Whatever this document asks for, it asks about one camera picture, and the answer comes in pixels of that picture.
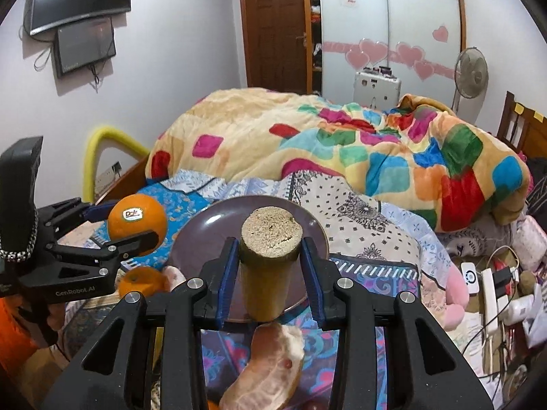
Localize plain orange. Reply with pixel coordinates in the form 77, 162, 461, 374
118, 266, 170, 298

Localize orange with sticker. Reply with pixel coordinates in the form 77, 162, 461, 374
107, 193, 168, 256

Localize pomelo wedge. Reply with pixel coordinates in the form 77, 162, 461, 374
161, 265, 186, 291
219, 322, 305, 409

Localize pink plush toy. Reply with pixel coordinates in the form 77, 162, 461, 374
443, 263, 469, 331

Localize yellow foam tube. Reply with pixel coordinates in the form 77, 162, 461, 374
82, 126, 149, 202

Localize dark purple plate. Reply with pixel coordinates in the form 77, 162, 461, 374
168, 194, 331, 324

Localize patterned blue bedspread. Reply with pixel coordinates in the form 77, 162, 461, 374
57, 170, 449, 409

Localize colourful patchwork blanket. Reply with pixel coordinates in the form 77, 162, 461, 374
146, 88, 530, 232

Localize wooden headboard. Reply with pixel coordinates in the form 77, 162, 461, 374
496, 92, 547, 158

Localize white box device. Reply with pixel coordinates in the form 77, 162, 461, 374
353, 66, 401, 111

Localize brown wooden door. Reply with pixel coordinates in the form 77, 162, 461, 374
240, 0, 310, 94

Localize standing electric fan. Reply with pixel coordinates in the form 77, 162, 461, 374
452, 47, 489, 114

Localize white wardrobe with hearts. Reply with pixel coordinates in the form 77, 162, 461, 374
320, 0, 463, 105

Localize small dark wall monitor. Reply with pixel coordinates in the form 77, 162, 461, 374
54, 17, 117, 79

